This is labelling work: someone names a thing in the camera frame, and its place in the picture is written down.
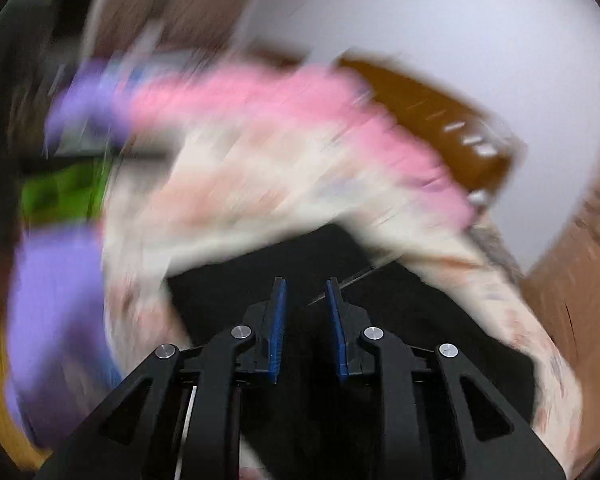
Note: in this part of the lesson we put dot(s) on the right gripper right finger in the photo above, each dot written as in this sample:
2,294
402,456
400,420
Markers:
495,441

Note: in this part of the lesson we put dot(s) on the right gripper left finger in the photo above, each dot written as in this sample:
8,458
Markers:
176,416

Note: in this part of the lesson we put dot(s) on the black pants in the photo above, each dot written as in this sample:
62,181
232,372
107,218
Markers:
309,423

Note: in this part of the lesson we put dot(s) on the light wooden wardrobe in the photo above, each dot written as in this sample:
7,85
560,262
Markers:
564,292

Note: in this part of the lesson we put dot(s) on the floral cream bed sheet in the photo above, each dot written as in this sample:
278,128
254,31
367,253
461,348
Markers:
223,191

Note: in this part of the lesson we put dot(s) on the green cloth bundle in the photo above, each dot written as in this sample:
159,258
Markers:
72,194

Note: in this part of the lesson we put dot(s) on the brown wooden headboard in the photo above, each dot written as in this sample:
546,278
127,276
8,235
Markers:
479,149

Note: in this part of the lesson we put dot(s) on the pink quilt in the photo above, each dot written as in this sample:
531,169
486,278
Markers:
309,96

